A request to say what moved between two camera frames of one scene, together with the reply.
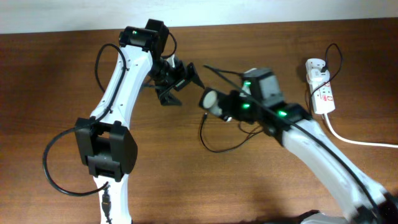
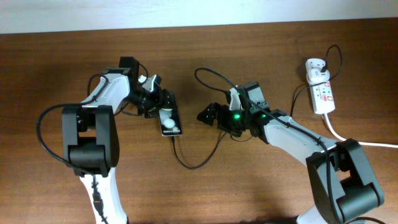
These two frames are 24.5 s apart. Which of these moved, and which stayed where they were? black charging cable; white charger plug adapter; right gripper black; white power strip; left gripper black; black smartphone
Moved: black smartphone; left gripper black; black charging cable; right gripper black
Stayed: white charger plug adapter; white power strip
